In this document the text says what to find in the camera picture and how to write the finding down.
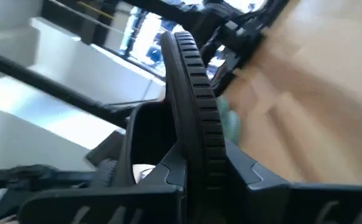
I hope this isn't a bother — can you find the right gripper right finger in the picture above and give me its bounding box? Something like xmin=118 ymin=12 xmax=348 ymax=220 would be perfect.
xmin=226 ymin=139 xmax=362 ymax=224

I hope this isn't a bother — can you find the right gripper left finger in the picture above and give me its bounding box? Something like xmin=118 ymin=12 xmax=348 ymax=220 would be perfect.
xmin=17 ymin=139 xmax=188 ymax=224

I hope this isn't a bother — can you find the green rubber slide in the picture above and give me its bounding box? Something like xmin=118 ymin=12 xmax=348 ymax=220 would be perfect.
xmin=216 ymin=96 xmax=242 ymax=147

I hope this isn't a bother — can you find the black rubber slide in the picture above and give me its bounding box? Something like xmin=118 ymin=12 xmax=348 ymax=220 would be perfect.
xmin=118 ymin=30 xmax=231 ymax=224

